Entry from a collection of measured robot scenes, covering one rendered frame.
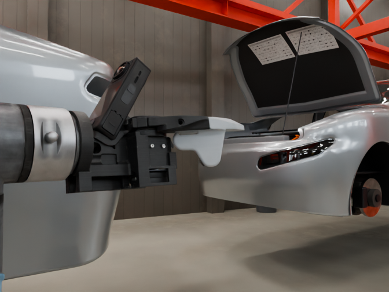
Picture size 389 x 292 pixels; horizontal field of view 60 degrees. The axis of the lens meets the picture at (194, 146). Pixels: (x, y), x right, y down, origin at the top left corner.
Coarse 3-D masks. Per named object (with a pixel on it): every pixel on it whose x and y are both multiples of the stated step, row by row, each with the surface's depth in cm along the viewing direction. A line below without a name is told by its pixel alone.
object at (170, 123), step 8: (152, 120) 38; (160, 120) 38; (168, 120) 38; (176, 120) 38; (184, 120) 38; (192, 120) 39; (200, 120) 39; (208, 120) 40; (160, 128) 38; (168, 128) 38; (176, 128) 38; (184, 128) 39; (192, 128) 39; (200, 128) 39; (208, 128) 40
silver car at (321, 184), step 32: (384, 96) 326; (256, 128) 435; (320, 128) 254; (352, 128) 254; (384, 128) 274; (224, 160) 303; (256, 160) 272; (288, 160) 256; (320, 160) 249; (352, 160) 252; (384, 160) 300; (224, 192) 307; (256, 192) 274; (288, 192) 256; (320, 192) 249; (352, 192) 288; (384, 192) 309
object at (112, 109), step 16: (128, 64) 41; (144, 64) 41; (112, 80) 42; (128, 80) 39; (144, 80) 41; (112, 96) 38; (128, 96) 39; (96, 112) 39; (112, 112) 37; (128, 112) 38; (96, 128) 36; (112, 128) 36
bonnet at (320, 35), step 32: (256, 32) 334; (288, 32) 315; (320, 32) 296; (256, 64) 375; (288, 64) 348; (320, 64) 323; (352, 64) 299; (256, 96) 409; (288, 96) 373; (320, 96) 342; (352, 96) 314
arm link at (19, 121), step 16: (0, 112) 29; (16, 112) 30; (0, 128) 28; (16, 128) 29; (32, 128) 30; (0, 144) 28; (16, 144) 29; (32, 144) 30; (0, 160) 28; (16, 160) 29; (0, 176) 29; (16, 176) 30; (0, 192) 29
